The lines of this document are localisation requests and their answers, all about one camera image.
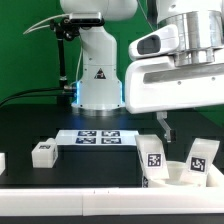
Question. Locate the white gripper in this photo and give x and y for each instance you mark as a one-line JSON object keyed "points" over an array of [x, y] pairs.
{"points": [[156, 84]]}

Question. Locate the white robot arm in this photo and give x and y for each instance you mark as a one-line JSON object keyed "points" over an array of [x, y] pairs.
{"points": [[179, 65]]}

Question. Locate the white marker tag plate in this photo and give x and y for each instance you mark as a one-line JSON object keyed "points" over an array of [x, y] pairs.
{"points": [[96, 137]]}

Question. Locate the white obstacle fence frame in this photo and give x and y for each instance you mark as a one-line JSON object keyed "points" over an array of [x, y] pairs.
{"points": [[116, 201]]}

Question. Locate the black camera on stand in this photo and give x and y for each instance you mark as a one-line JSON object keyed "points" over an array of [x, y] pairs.
{"points": [[86, 19]]}

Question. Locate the black camera stand pole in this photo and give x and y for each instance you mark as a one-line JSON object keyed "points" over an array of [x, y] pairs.
{"points": [[64, 31]]}

